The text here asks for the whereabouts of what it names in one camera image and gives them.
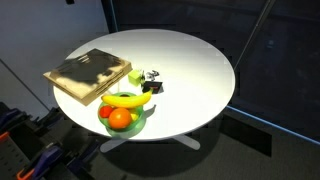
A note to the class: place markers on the black and white cube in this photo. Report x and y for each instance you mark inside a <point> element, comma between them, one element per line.
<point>152,85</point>

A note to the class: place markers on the small light green cube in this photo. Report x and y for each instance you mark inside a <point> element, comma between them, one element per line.
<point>134,77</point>

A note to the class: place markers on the wooden slatted tray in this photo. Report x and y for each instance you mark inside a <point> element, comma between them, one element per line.
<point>80,83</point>

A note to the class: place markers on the yellow banana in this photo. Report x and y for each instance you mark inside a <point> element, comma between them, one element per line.
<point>126,100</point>

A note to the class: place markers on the yellow lemon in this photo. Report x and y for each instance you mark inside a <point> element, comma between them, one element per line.
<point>134,115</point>

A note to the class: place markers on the orange fruit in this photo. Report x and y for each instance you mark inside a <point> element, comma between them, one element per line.
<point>120,118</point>

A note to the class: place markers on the green plastic fruit bowl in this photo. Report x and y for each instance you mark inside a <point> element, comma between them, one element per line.
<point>128,130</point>

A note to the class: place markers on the red apple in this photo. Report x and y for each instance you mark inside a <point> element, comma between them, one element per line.
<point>105,111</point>

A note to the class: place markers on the blue and black bar clamp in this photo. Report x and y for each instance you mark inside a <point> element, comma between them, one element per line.
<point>83,156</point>

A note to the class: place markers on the blue and orange bar clamp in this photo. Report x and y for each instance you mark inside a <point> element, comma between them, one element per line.
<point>41,161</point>
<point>10,120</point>

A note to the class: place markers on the white table pedestal leg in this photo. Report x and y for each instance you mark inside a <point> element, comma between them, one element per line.
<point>186,140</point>

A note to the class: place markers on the blue glass partition floor rail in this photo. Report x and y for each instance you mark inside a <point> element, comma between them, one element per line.
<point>273,125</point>

